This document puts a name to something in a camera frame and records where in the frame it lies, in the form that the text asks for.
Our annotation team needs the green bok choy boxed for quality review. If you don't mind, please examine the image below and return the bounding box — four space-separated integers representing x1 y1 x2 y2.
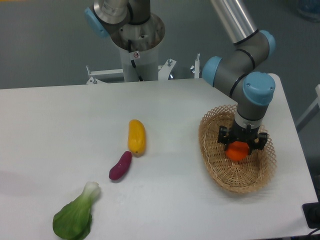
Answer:
52 182 101 240

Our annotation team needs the white metal frame bracket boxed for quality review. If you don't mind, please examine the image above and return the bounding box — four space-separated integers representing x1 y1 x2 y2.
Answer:
86 52 202 85

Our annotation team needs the orange fruit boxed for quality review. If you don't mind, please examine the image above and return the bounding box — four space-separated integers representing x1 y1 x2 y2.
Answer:
225 141 250 161

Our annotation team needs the woven wicker basket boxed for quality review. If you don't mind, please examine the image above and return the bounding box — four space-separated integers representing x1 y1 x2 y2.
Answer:
198 104 277 194

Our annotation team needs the black device at edge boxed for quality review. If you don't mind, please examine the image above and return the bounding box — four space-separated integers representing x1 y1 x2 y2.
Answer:
302 202 320 229

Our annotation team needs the blue water bottle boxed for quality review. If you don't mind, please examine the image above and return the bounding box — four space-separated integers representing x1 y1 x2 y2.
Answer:
296 0 320 23

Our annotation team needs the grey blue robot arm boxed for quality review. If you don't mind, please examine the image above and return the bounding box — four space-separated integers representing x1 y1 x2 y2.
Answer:
84 0 276 160

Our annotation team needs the white frame post right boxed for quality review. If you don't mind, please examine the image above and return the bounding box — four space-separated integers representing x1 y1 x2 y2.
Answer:
295 84 320 133

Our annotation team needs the purple sweet potato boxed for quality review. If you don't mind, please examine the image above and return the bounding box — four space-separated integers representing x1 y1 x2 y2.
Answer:
109 151 132 181

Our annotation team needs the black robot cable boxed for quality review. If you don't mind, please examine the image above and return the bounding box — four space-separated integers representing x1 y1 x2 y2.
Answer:
127 39 145 82

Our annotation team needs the yellow mango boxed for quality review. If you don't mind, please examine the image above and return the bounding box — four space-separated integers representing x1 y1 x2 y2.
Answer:
127 119 147 157

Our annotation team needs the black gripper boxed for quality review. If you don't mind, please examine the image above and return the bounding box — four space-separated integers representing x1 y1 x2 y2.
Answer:
217 120 268 155

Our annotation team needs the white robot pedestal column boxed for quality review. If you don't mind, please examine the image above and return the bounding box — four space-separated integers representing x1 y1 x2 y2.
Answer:
119 47 159 82

